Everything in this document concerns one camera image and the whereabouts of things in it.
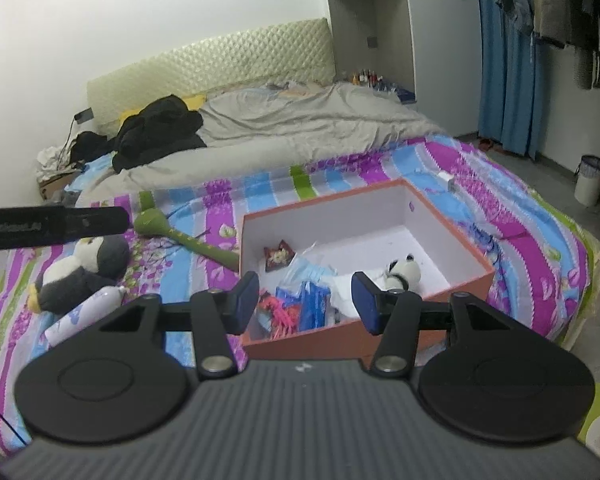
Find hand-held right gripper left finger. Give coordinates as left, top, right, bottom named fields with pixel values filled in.
left=95, top=271, right=261, bottom=380

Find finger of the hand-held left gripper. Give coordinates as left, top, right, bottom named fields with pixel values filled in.
left=60, top=206, right=131, bottom=238

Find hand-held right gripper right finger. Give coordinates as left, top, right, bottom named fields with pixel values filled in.
left=351, top=271, right=513, bottom=378

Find white paper tissue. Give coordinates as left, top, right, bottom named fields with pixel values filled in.
left=327, top=272, right=381, bottom=323

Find small panda plush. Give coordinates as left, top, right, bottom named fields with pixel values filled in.
left=380, top=254, right=422, bottom=292

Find blue plastic packet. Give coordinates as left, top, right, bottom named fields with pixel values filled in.
left=275, top=280, right=333, bottom=333

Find red foil wrapper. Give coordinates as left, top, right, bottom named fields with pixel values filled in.
left=262, top=240, right=296, bottom=274

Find orange cardboard box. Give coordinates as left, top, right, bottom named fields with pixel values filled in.
left=239, top=177, right=496, bottom=361

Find blue face mask bundle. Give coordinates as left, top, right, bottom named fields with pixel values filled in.
left=275, top=242, right=341, bottom=288

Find green plush stick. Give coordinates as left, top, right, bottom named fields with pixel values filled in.
left=134, top=208, right=241, bottom=271

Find brown cardboard box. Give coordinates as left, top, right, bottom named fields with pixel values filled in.
left=37, top=170, right=83, bottom=201

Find grey white penguin plush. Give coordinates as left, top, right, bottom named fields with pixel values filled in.
left=29, top=235, right=131, bottom=315

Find white crumpled cloth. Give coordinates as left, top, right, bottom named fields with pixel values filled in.
left=36, top=146, right=73, bottom=181

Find black cloth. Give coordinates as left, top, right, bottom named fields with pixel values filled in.
left=69, top=131, right=116, bottom=163

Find white cylindrical bottle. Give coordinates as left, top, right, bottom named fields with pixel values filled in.
left=44, top=285, right=127, bottom=348

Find black jacket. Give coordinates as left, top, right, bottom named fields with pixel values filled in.
left=112, top=95, right=208, bottom=172

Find yellow pillow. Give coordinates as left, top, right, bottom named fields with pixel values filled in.
left=119, top=94, right=207, bottom=123

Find floral striped bed sheet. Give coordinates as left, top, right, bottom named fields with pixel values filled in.
left=0, top=135, right=600, bottom=456

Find grey duvet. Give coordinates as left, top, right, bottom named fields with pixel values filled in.
left=80, top=82, right=451, bottom=206

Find cream quilted headboard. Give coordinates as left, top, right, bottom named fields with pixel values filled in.
left=86, top=17, right=336, bottom=138

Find patterned pillow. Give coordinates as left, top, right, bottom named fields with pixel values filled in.
left=265, top=80, right=326, bottom=98

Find row of small bottles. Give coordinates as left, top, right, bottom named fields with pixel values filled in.
left=350, top=69, right=416, bottom=98

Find white trash bin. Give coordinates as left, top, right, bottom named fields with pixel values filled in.
left=574, top=155, right=600, bottom=207

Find blue curtain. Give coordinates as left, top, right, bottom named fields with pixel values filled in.
left=475, top=0, right=548, bottom=161

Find grey white wardrobe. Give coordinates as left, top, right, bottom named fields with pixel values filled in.
left=321, top=0, right=483, bottom=138

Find hanging clothes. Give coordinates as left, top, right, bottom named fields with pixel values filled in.
left=485, top=0, right=600, bottom=91

